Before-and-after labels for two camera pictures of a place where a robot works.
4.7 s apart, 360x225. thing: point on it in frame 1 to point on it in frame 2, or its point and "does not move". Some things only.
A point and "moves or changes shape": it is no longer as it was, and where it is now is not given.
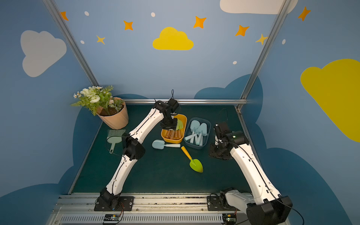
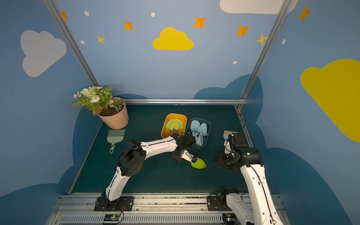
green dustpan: (114, 136) does not move
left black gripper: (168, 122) to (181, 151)
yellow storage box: (183, 118) does not move
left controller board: (111, 217) does not move
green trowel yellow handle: (195, 164) moves or changes shape
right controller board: (229, 219) does not move
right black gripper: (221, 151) to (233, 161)
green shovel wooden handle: (168, 134) does not move
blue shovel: (193, 128) does not move
